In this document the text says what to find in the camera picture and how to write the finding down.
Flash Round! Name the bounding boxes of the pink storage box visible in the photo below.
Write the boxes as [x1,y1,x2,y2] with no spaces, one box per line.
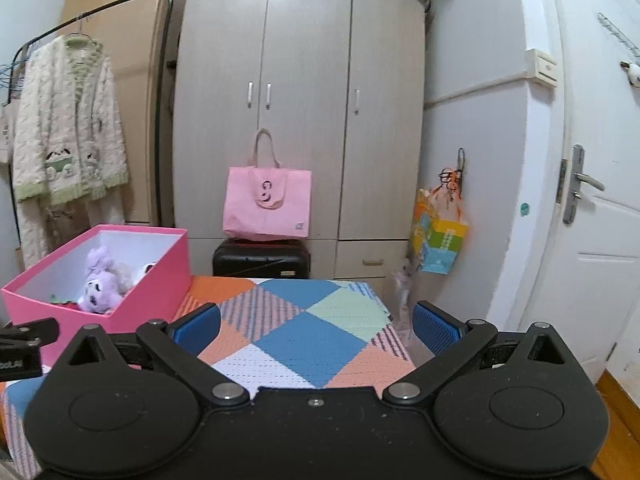
[1,225,192,367]

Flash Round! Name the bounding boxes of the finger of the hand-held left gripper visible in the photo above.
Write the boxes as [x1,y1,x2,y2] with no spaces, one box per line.
[0,317,61,348]

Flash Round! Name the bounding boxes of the metal door hook rail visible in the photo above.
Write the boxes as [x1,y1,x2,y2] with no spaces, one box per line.
[597,11,640,61]

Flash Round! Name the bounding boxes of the cream fleece jacket green trim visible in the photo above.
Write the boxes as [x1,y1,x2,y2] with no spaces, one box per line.
[11,35,130,206]

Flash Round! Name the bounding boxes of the beige three-door wardrobe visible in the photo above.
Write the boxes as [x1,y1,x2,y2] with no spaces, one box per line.
[171,0,426,281]

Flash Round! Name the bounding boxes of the cream light switch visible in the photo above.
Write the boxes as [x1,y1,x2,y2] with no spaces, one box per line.
[524,48,558,88]

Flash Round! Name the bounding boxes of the white door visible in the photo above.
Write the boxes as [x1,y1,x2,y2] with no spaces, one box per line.
[542,0,640,386]

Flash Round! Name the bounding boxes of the white fluffy plush toy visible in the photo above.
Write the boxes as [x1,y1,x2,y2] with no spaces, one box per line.
[112,260,138,293]

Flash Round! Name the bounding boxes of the large cardboard box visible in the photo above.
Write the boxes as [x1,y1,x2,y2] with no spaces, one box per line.
[60,0,196,226]

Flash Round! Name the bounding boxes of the pink tote bag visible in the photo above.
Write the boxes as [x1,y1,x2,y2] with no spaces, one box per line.
[222,129,313,241]

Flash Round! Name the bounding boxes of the blue wire hangers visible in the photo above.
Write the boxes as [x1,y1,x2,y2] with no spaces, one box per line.
[0,42,31,96]

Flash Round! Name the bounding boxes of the purple plush toy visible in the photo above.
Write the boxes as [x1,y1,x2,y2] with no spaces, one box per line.
[76,246,126,315]

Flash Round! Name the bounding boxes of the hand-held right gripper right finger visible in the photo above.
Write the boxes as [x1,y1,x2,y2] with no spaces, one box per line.
[382,301,576,407]

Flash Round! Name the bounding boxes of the beige canvas tote bag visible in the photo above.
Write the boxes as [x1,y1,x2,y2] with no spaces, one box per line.
[0,102,18,163]

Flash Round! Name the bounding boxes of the colourful paper gift bag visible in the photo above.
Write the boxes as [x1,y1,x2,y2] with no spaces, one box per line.
[410,167,470,276]

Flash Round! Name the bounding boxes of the clear plastic bag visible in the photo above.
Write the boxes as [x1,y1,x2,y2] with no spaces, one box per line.
[391,257,416,333]

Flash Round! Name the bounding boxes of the cream fleece pants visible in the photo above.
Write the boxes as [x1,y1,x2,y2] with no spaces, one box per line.
[17,192,126,271]

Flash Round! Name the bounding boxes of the black clothes rack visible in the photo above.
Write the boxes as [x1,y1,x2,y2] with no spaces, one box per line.
[10,0,176,226]

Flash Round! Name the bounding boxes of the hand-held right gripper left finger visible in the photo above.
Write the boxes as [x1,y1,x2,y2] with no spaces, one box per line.
[59,301,251,407]

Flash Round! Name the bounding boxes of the black suitcase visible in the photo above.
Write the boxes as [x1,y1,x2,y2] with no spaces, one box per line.
[212,237,312,279]

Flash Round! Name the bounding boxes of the patchwork blanket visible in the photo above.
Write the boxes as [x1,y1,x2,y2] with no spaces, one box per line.
[0,276,416,478]

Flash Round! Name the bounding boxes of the metal door handle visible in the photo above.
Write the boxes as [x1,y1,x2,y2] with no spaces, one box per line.
[557,144,606,226]

